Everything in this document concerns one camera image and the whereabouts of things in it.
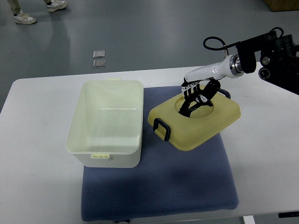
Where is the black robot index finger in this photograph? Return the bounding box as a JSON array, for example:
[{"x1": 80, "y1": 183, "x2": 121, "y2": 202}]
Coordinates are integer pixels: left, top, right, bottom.
[{"x1": 186, "y1": 84, "x2": 203, "y2": 117}]

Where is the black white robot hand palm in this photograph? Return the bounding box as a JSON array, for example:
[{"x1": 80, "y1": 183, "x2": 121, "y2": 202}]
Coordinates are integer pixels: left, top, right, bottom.
[{"x1": 181, "y1": 57, "x2": 244, "y2": 87}]

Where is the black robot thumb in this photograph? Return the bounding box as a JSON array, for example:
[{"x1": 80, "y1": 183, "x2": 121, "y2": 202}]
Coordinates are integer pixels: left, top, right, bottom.
[{"x1": 200, "y1": 79, "x2": 221, "y2": 107}]

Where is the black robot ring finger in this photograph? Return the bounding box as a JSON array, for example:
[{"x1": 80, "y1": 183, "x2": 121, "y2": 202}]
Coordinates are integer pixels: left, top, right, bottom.
[{"x1": 179, "y1": 83, "x2": 192, "y2": 114}]

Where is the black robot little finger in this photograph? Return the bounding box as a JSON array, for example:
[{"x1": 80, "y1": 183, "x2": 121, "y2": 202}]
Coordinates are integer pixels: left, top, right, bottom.
[{"x1": 179, "y1": 84, "x2": 188, "y2": 112}]

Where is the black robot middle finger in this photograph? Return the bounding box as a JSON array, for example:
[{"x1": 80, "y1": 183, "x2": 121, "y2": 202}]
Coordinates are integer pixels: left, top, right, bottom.
[{"x1": 182, "y1": 82, "x2": 199, "y2": 117}]

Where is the yellow storage box lid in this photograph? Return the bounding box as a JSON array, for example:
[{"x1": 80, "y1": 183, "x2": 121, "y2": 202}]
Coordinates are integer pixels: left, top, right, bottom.
[{"x1": 144, "y1": 86, "x2": 241, "y2": 151}]

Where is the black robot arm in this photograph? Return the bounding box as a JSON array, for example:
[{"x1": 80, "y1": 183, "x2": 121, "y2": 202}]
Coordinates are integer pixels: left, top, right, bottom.
[{"x1": 178, "y1": 28, "x2": 299, "y2": 117}]

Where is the brown cardboard box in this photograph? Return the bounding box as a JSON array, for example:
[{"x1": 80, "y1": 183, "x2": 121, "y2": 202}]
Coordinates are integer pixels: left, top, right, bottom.
[{"x1": 264, "y1": 0, "x2": 299, "y2": 12}]

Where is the white storage box base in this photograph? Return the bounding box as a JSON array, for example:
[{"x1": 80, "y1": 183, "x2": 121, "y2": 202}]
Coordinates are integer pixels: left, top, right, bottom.
[{"x1": 66, "y1": 79, "x2": 144, "y2": 168}]

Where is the blue quilted mat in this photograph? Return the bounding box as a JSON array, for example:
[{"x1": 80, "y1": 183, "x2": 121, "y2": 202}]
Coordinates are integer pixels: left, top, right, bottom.
[{"x1": 80, "y1": 85, "x2": 240, "y2": 222}]

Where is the lower metal floor plate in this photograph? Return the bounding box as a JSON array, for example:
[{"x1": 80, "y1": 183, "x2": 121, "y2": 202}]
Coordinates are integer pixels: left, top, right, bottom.
[{"x1": 93, "y1": 59, "x2": 106, "y2": 68}]

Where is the metal floor plate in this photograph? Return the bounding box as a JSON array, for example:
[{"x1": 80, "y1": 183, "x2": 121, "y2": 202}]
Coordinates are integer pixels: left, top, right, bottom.
[
  {"x1": 93, "y1": 50, "x2": 105, "y2": 58},
  {"x1": 93, "y1": 59, "x2": 106, "y2": 68}
]

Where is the upper metal floor plate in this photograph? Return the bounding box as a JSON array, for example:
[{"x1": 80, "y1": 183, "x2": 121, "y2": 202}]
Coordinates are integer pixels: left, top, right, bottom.
[{"x1": 93, "y1": 50, "x2": 105, "y2": 58}]

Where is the white sneaker right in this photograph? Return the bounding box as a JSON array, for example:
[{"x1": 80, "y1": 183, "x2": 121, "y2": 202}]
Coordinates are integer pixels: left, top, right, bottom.
[{"x1": 47, "y1": 0, "x2": 68, "y2": 13}]

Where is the white sneaker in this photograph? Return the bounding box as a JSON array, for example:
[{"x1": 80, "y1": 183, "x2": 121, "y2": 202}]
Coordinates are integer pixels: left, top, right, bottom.
[
  {"x1": 14, "y1": 10, "x2": 36, "y2": 25},
  {"x1": 47, "y1": 0, "x2": 68, "y2": 13}
]

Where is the white sneaker left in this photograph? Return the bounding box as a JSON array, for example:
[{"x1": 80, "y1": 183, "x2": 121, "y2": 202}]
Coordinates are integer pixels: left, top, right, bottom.
[{"x1": 14, "y1": 10, "x2": 36, "y2": 25}]

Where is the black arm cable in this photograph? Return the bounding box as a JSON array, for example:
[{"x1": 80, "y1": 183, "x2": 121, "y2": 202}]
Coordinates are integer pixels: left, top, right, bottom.
[{"x1": 202, "y1": 27, "x2": 285, "y2": 58}]

